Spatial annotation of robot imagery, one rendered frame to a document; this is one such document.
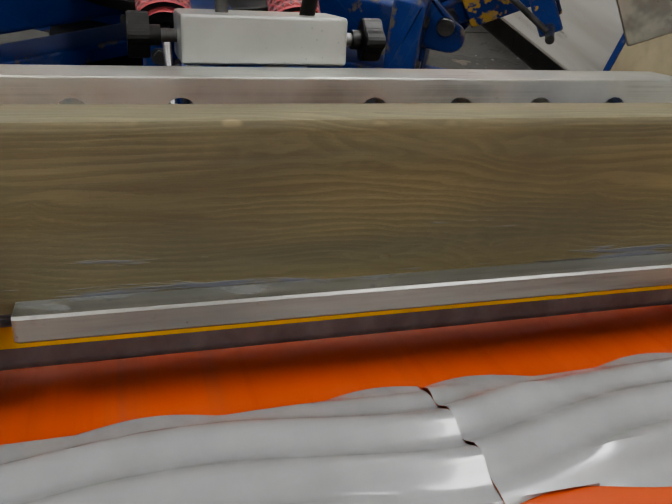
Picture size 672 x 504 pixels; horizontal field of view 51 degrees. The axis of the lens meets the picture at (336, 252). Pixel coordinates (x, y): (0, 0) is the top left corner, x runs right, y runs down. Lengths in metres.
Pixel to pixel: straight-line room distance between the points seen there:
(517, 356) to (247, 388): 0.12
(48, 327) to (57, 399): 0.04
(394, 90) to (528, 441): 0.32
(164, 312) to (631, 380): 0.19
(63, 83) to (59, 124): 0.23
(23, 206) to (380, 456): 0.15
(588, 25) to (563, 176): 3.29
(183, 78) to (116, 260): 0.24
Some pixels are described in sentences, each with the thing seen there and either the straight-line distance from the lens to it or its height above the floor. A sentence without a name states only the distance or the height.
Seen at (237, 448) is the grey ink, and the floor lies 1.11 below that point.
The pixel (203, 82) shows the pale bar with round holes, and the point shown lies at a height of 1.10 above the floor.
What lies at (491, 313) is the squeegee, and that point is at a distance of 0.33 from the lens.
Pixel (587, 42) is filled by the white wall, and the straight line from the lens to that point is 3.58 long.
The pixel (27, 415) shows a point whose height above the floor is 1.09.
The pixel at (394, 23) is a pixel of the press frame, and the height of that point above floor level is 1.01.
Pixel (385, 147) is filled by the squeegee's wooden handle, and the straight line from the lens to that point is 0.27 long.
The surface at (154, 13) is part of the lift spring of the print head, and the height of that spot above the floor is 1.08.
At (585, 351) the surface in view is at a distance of 0.34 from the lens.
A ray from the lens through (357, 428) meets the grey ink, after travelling 0.25.
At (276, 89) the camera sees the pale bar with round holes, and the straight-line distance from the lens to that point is 0.49.
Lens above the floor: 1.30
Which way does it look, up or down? 37 degrees down
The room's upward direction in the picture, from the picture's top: 9 degrees clockwise
